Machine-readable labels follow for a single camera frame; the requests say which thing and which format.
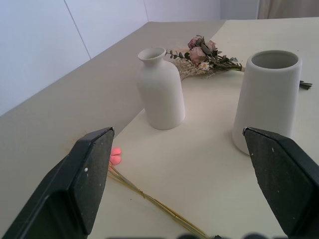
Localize white wide-mouth ceramic vase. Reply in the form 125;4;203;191
232;50;303;156

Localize dried rose bouquet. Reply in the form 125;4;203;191
165;35;313;92

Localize dried stems with pink buds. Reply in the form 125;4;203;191
107;147;209;239

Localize white narrow-neck ceramic vase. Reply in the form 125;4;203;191
136;47;186;130

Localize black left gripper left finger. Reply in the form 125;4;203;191
0;126;115;239

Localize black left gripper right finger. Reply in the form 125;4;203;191
243;126;319;239

